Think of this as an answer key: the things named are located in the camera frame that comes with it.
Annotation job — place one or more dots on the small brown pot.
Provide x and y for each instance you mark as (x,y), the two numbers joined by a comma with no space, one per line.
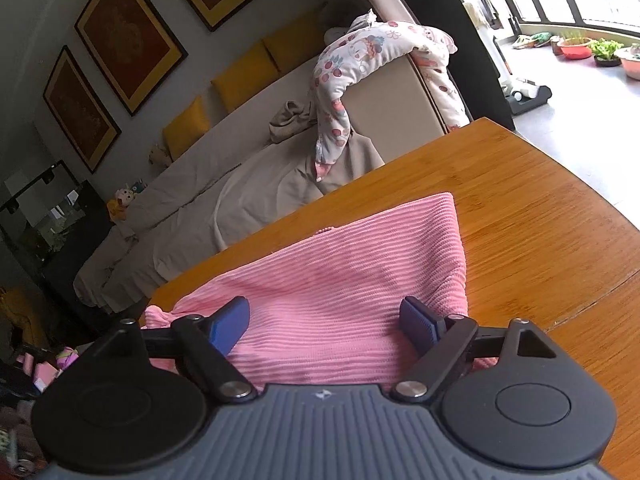
(555,45)

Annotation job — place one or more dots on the floral printed blanket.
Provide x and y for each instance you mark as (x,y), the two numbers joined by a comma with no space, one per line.
(350,55)

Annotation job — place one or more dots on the yellow plush toy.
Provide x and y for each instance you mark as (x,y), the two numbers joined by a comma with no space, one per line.
(122,200)

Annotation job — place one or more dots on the black glass cabinet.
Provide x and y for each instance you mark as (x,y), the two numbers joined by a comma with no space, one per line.
(50,230)

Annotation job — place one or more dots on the pink basin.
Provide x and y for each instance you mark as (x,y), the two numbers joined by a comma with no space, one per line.
(631,62)

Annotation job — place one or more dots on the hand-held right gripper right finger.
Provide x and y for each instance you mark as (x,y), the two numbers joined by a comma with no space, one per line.
(417,324)

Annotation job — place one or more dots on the beige plush toy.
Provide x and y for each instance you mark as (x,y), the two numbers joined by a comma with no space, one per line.
(160,155)

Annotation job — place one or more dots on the pink box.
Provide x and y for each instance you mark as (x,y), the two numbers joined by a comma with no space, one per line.
(42,375)

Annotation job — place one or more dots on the green bundle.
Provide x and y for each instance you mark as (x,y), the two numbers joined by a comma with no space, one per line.
(532,40)

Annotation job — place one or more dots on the white floor cleaner with dock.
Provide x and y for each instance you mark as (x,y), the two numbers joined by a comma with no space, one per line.
(525,92)

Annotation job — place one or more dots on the beige covered sofa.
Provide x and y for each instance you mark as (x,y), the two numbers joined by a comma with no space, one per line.
(210,195)

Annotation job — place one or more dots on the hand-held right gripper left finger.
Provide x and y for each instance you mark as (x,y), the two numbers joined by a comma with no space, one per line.
(231,324)

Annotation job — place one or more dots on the beige chair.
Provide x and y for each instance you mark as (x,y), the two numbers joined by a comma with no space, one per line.
(395,100)

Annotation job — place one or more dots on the crumpled grey cloth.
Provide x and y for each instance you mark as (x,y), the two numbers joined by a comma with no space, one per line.
(290,120)

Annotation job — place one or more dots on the mustard yellow cloth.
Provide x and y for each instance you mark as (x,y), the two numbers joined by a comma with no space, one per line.
(20,315)

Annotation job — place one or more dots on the red basin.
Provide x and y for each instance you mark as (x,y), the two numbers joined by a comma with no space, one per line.
(575,50)

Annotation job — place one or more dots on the black pot with greens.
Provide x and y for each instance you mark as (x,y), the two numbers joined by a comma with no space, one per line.
(606,52)

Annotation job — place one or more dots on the pink ribbed garment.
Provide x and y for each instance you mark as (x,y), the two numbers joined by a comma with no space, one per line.
(340,280)

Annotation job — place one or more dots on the yellow cushion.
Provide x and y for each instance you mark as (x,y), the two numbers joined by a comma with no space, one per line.
(185,127)
(295,40)
(245,77)

